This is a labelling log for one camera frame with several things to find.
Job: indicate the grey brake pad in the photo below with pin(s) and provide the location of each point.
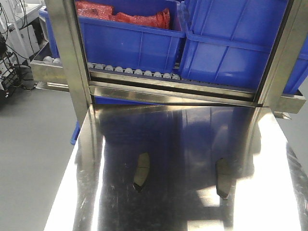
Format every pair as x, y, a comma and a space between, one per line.
223, 178
142, 172

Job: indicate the blue bin on floor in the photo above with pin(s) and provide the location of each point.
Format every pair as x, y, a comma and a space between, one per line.
75, 134

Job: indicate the blue bin upper left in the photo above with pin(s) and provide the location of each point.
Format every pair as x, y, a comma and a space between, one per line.
136, 34

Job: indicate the blue bin upper right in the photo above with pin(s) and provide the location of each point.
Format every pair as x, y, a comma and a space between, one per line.
228, 42

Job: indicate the white equipment rack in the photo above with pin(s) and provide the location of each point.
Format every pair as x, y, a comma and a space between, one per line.
21, 38

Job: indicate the steel roller rack frame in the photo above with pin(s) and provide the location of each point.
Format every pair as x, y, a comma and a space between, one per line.
85, 84

